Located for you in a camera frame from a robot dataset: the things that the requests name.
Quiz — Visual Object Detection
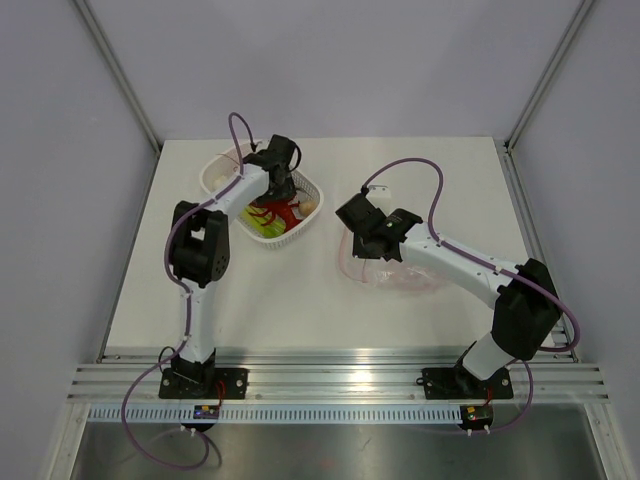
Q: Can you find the green toy leek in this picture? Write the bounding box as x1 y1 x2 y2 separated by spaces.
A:
242 206 285 238

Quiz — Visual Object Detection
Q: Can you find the aluminium frame post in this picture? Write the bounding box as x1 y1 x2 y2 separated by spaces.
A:
504 0 599 154
70 0 163 159

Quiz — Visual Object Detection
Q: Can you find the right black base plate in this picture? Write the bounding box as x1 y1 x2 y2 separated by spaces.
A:
416 366 514 400

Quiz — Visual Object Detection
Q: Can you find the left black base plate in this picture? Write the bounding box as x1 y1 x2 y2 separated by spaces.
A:
158 368 249 400

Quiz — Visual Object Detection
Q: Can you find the left small circuit board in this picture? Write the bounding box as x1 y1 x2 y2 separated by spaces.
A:
193 405 220 420

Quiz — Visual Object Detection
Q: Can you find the clear zip top bag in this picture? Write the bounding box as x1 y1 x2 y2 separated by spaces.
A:
337 228 449 293

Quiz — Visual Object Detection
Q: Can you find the right small circuit board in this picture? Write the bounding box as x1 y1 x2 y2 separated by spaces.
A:
461 404 494 429

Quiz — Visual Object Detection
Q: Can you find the left aluminium frame post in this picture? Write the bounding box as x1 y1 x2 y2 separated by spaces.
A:
70 0 163 159

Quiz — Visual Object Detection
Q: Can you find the white slotted cable duct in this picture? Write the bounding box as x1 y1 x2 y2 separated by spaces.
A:
88 403 462 425

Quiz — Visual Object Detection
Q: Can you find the red toy lobster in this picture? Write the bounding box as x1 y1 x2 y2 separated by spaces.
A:
249 195 302 233

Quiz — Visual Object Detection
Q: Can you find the small circuit board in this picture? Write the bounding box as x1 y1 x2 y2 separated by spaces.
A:
193 405 220 420
461 404 494 429

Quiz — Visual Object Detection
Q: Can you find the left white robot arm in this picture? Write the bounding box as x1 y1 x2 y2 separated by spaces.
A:
164 135 301 398

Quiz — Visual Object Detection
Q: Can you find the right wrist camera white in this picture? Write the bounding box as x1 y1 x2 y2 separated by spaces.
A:
366 184 392 215

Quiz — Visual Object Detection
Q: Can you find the aluminium mounting rail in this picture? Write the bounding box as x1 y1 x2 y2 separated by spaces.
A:
67 348 609 404

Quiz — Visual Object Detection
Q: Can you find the white plastic basket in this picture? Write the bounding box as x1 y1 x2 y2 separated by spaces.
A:
199 147 324 249

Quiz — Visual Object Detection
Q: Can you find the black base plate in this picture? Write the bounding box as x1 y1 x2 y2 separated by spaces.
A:
416 366 514 400
158 368 249 400

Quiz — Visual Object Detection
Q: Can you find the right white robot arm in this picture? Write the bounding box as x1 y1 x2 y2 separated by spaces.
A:
336 192 562 400

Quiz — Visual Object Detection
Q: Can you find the right aluminium frame post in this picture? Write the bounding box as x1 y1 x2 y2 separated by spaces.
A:
504 0 599 154

